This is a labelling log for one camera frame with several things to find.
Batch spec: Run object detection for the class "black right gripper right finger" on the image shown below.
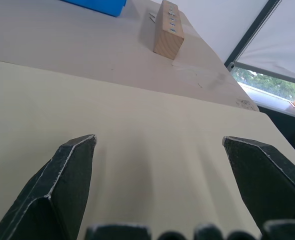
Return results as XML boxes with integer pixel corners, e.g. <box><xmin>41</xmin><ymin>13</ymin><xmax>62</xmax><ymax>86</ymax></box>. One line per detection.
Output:
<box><xmin>221</xmin><ymin>135</ymin><xmax>295</xmax><ymax>231</ymax></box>

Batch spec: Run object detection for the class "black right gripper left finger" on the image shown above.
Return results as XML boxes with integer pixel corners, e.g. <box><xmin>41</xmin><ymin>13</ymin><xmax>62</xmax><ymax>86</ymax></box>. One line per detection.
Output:
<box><xmin>0</xmin><ymin>134</ymin><xmax>98</xmax><ymax>240</ymax></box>

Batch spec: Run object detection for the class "cream table mat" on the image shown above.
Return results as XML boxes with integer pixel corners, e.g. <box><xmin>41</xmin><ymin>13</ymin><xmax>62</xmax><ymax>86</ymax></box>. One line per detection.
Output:
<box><xmin>0</xmin><ymin>58</ymin><xmax>295</xmax><ymax>240</ymax></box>

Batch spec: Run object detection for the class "white roller blind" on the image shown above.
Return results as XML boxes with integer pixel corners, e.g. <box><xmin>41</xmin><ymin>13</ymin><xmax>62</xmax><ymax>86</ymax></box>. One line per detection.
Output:
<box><xmin>225</xmin><ymin>0</ymin><xmax>295</xmax><ymax>83</ymax></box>

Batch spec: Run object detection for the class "wooden block with screws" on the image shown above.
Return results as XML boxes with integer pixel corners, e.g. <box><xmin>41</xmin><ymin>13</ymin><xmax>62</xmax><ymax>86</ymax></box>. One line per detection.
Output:
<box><xmin>153</xmin><ymin>0</ymin><xmax>186</xmax><ymax>61</ymax></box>

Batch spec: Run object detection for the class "blue plastic bin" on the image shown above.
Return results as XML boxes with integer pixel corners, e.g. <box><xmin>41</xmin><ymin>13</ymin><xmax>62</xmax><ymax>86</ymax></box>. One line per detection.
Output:
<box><xmin>58</xmin><ymin>0</ymin><xmax>128</xmax><ymax>18</ymax></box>

